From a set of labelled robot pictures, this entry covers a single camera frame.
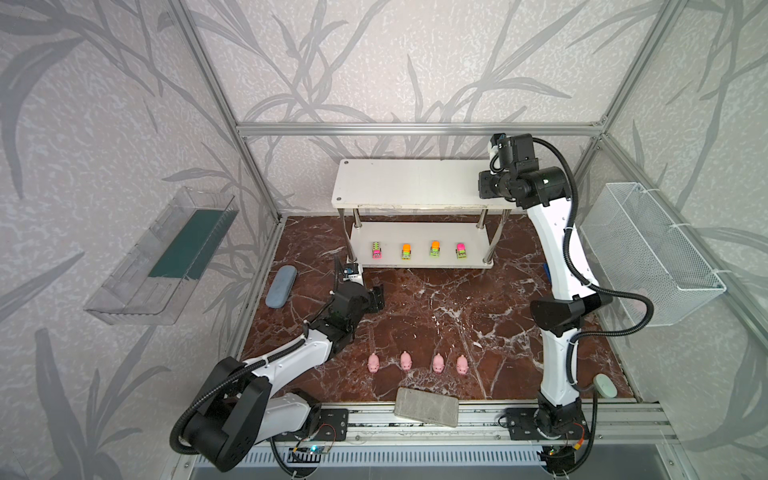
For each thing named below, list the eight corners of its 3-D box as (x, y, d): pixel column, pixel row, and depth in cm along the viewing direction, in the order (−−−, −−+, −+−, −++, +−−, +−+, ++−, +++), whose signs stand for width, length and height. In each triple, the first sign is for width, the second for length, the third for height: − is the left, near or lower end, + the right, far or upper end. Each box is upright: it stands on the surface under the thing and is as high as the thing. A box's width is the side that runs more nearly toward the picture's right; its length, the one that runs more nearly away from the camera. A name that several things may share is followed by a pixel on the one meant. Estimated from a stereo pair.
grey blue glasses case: (267, 308, 97) (264, 303, 94) (280, 270, 106) (277, 265, 104) (287, 308, 97) (284, 303, 94) (297, 270, 106) (295, 265, 104)
